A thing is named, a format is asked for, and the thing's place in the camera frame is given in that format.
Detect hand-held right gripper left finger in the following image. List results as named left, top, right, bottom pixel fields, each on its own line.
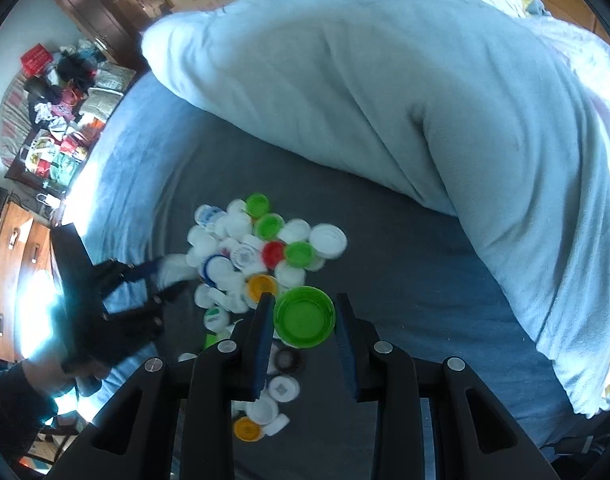
left=45, top=292, right=278, bottom=480

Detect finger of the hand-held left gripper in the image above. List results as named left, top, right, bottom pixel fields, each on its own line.
left=104, top=280, right=189, bottom=322
left=96, top=255, right=167, bottom=288

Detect heap of mixed clothes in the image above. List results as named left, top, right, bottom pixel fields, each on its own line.
left=25, top=42, right=107, bottom=127

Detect pile of plastic bottle caps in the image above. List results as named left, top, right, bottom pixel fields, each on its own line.
left=177, top=192, right=349, bottom=443

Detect green bag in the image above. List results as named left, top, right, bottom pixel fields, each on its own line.
left=48, top=152, right=82, bottom=187

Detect dark wooden door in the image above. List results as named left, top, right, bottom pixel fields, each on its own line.
left=42, top=0, right=152, bottom=69

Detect green bottle cap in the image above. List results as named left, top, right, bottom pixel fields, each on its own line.
left=273, top=285, right=337, bottom=350

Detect pink patterned cloth bundle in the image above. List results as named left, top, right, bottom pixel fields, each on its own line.
left=0, top=67, right=41, bottom=171

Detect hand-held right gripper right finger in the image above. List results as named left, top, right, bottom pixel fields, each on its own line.
left=333, top=292, right=560, bottom=480

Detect wooden dresser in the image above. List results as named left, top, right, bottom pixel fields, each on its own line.
left=0, top=200, right=53, bottom=361

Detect blue bed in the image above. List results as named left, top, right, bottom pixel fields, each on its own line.
left=60, top=71, right=586, bottom=480

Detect light blue blanket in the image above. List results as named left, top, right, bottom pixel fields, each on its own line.
left=141, top=0, right=610, bottom=418

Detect person's left forearm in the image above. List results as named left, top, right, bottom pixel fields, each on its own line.
left=0, top=360, right=58, bottom=466

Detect white woven bag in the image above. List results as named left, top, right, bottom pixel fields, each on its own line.
left=80, top=67, right=137, bottom=122

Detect white quilt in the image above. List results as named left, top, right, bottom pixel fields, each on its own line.
left=420, top=0, right=610, bottom=107

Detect person's left hand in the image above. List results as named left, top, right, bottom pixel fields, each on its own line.
left=22, top=354, right=112, bottom=397

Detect white red shopping bag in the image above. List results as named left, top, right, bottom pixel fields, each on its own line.
left=25, top=135, right=62, bottom=172

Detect white bottle cap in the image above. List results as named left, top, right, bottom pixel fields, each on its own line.
left=157, top=254, right=198, bottom=286

